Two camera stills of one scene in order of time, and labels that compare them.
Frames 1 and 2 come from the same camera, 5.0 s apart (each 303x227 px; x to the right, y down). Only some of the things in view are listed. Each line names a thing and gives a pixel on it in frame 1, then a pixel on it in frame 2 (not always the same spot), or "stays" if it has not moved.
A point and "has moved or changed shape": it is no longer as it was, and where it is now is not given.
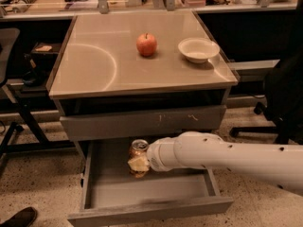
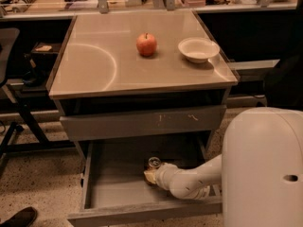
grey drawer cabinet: x=130 y=77 stays
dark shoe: x=25 y=218 stays
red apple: x=147 y=44 stays
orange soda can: x=138 y=150 has moved or changed shape
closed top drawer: x=88 y=127 stays
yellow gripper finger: x=139 y=164 -> x=151 y=175
